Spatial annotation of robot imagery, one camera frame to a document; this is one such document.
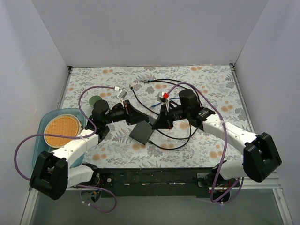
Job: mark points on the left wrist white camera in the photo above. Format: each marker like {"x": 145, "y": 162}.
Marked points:
{"x": 122, "y": 95}

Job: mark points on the teal plastic tray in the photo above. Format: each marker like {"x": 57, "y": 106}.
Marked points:
{"x": 40, "y": 144}

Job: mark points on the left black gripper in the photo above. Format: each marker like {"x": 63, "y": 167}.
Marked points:
{"x": 127, "y": 112}

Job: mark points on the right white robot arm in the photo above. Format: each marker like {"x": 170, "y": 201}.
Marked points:
{"x": 260, "y": 155}

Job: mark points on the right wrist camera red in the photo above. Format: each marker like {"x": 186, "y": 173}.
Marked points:
{"x": 163, "y": 97}

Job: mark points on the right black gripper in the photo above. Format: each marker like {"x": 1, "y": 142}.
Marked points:
{"x": 167, "y": 116}

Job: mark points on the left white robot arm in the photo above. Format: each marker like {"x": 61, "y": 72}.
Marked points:
{"x": 53, "y": 172}

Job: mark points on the floral table mat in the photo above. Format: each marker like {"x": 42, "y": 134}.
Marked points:
{"x": 183, "y": 145}

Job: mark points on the orange woven plate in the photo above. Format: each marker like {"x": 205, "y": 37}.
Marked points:
{"x": 65, "y": 125}

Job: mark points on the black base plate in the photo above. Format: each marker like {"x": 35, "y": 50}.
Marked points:
{"x": 155, "y": 181}

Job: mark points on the green cup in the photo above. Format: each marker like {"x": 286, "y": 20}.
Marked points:
{"x": 93, "y": 100}

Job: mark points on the black network switch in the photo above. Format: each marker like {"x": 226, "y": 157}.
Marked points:
{"x": 141, "y": 132}

